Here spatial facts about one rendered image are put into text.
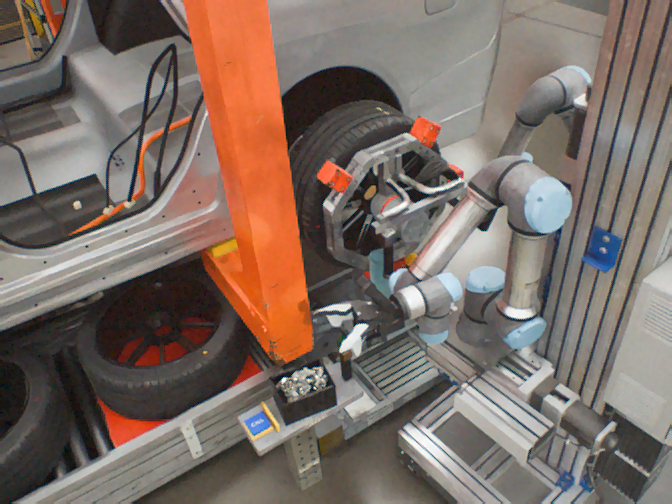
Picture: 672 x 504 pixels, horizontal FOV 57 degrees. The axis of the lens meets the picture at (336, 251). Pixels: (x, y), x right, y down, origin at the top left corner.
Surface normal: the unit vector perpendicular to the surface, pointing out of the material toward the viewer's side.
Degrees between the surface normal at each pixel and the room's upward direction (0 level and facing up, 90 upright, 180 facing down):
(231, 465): 0
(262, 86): 90
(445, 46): 90
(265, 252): 90
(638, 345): 90
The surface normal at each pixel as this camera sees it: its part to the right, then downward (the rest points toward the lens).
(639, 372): -0.77, 0.45
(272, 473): -0.07, -0.77
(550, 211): 0.42, 0.45
